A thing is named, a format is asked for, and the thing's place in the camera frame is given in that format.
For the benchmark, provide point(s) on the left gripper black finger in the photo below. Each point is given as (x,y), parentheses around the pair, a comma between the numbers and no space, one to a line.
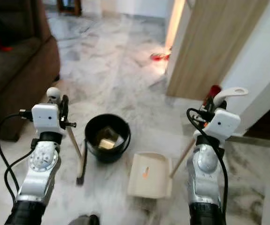
(65,100)
(49,100)

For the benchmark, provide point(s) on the broom with grey loop grip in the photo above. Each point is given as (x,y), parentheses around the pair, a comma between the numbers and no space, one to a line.
(53,93)

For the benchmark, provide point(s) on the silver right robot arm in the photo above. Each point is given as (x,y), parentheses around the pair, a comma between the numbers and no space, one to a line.
(205,173)

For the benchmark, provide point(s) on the small red floor object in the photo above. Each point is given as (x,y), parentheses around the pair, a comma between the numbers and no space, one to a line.
(159,56)

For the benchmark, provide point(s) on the red cylindrical canister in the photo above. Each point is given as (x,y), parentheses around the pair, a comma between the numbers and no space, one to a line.
(214,91)

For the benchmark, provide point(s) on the dark brown sofa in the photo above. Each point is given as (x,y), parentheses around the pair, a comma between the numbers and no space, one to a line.
(17,79)

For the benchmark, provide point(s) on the black plastic bucket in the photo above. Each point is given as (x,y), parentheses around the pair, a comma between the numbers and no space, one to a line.
(93,150)

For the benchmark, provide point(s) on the yellow brown box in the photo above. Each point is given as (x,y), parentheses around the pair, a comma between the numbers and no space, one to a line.
(107,139)

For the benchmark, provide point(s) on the white paper piece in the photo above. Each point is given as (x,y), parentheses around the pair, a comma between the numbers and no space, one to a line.
(119,142)

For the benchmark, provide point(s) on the dark brown wooden furniture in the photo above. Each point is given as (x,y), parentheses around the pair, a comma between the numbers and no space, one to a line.
(268,127)

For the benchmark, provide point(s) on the light wooden door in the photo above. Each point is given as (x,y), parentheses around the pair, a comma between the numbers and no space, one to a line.
(210,47)

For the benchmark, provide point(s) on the dark wooden stool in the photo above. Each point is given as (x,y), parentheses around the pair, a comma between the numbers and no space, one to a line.
(70,5)

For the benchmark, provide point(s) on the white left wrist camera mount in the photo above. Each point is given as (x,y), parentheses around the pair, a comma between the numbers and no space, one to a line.
(46,117)

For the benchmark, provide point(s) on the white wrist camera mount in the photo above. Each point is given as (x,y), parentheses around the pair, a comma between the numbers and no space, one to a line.
(224,123)
(46,117)

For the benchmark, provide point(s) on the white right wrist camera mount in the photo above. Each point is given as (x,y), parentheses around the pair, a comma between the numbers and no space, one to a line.
(224,123)

